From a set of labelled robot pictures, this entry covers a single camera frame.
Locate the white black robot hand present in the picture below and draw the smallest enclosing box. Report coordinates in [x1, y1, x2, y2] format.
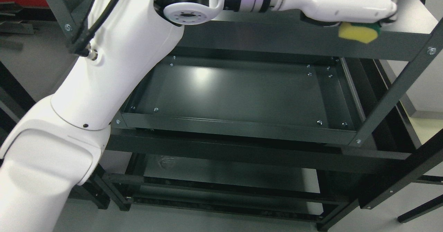
[274, 0, 397, 23]

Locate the green yellow sponge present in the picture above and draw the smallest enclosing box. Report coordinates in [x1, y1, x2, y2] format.
[338, 22, 381, 44]

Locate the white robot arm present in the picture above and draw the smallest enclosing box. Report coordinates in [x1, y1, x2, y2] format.
[1, 0, 225, 232]

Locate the black metal shelf rack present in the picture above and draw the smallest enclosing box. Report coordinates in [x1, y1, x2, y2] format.
[1, 0, 442, 232]

